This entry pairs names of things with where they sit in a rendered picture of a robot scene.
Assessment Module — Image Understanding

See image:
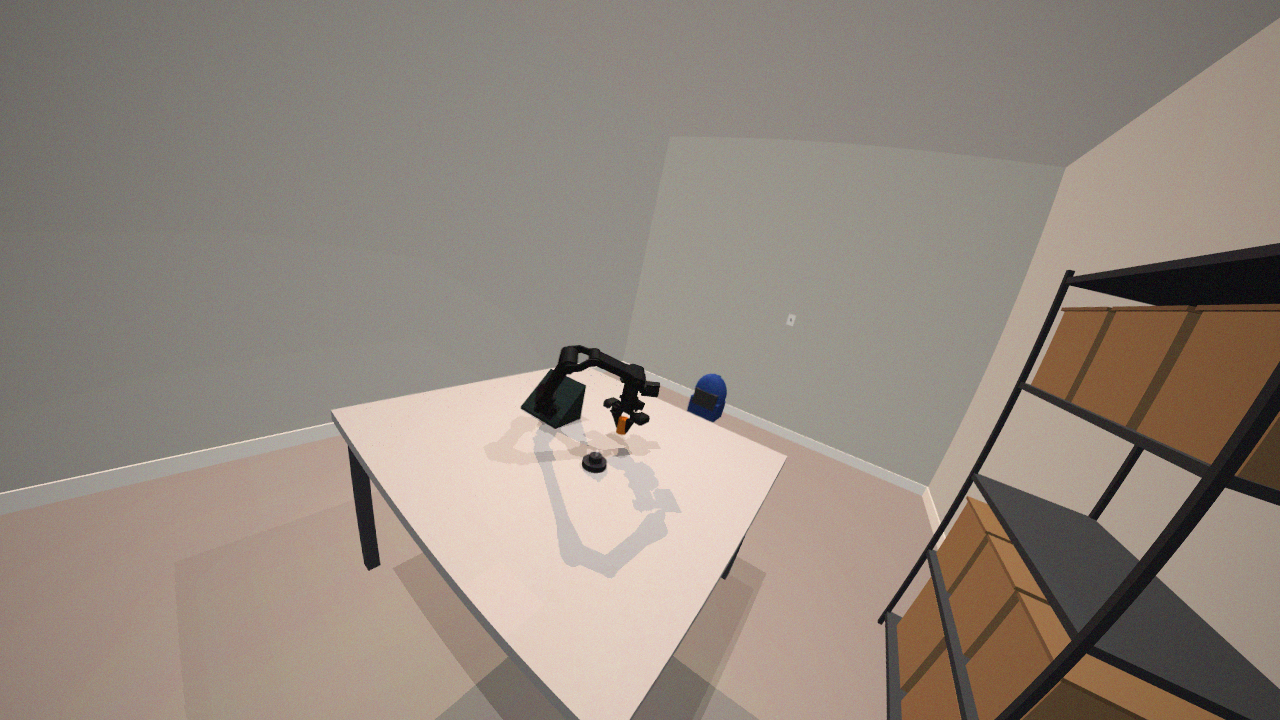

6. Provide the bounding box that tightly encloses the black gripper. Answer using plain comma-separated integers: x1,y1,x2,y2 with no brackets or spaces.
603,393,650,433

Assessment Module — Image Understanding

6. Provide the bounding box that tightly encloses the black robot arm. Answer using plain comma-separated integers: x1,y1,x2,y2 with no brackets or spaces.
534,345,660,419

